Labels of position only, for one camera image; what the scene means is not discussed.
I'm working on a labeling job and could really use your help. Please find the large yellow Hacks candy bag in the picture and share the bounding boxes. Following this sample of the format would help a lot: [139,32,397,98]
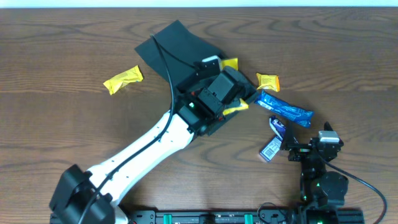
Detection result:
[220,58,249,116]

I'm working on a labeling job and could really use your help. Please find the yellow snack bar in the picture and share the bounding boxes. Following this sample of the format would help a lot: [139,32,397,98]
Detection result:
[103,65,144,95]

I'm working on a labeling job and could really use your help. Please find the small yellow orange snack packet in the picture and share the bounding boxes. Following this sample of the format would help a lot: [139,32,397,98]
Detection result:
[256,73,280,92]

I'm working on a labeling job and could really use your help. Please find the purple chocolate bar wrapper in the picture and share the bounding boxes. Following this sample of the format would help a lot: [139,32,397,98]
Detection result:
[269,115,286,141]

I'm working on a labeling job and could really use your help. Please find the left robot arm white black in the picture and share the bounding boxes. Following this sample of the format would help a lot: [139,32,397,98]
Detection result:
[49,66,257,223]

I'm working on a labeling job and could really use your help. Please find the blue cookie wrapper bar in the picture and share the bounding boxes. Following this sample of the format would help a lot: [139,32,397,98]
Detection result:
[254,91,314,128]

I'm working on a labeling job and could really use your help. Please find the red snack packet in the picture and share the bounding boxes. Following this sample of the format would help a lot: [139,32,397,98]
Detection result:
[190,88,224,122]

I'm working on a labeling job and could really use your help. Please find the small blue card box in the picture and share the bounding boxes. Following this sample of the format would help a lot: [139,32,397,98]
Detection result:
[259,136,282,162]

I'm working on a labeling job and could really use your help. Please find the black open gift box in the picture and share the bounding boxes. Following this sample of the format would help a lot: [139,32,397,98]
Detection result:
[134,19,261,137]

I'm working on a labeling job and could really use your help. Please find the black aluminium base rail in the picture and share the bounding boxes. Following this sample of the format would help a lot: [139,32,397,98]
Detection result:
[49,208,365,224]

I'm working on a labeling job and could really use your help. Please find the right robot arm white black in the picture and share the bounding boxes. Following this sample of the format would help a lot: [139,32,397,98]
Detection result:
[280,122,348,224]

